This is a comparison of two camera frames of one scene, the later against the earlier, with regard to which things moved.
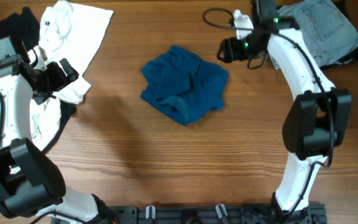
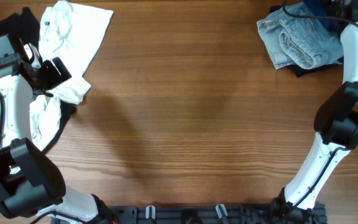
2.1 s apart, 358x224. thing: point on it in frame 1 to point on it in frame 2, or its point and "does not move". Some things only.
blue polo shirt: x=181 y=85 to x=325 y=8
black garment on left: x=25 y=25 does not move
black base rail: x=214 y=213 does not move
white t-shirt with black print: x=71 y=32 does not move
